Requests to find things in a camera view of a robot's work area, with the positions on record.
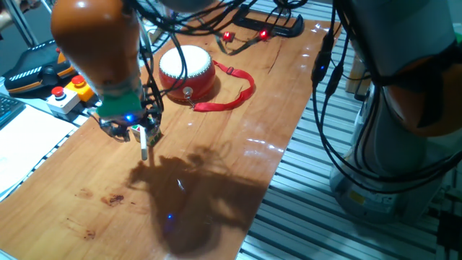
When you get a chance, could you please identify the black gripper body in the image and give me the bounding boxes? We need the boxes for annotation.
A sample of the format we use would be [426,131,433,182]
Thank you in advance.
[99,110,162,133]

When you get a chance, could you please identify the pale wooden drumstick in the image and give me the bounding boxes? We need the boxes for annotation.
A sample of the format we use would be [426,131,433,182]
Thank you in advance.
[139,126,149,161]

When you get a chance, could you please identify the red drum white head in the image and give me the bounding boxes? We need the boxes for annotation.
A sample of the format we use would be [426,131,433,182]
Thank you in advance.
[158,44,217,104]

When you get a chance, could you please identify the small white puzzle cube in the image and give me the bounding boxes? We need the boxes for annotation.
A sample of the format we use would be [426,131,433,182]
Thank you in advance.
[130,122,162,147]

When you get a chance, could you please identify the yellow box red button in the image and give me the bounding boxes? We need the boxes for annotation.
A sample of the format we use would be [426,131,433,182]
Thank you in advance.
[64,74,97,103]

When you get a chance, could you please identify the white box red button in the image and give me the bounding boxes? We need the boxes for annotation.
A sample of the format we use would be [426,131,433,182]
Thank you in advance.
[45,85,81,116]

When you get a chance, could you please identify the white paper sheets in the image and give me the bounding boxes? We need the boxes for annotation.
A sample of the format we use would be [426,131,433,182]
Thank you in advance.
[0,104,77,198]

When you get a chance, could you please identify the glossy wood grain mat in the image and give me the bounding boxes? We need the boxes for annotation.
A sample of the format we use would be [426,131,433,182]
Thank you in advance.
[0,0,342,260]

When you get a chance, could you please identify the black orange teach pendant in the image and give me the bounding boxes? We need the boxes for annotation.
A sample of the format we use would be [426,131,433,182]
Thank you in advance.
[2,38,79,97]

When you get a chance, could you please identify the black computer keyboard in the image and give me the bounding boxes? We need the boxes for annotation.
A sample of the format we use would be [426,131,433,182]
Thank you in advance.
[0,92,26,129]

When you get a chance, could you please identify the grey metal bar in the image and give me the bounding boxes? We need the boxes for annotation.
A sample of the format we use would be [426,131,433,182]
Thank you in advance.
[3,0,39,48]

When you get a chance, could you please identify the black clamp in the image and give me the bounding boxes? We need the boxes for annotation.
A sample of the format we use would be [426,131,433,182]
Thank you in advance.
[232,3,305,38]

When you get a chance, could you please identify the green wrist mount plate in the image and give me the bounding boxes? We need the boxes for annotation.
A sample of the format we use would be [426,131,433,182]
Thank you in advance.
[96,90,144,118]

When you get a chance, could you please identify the red ribbon strap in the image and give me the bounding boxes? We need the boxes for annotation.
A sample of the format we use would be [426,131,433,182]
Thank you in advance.
[186,60,256,113]

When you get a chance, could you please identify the black cable bundle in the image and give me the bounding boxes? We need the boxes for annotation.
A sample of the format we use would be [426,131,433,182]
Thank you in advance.
[122,0,462,196]

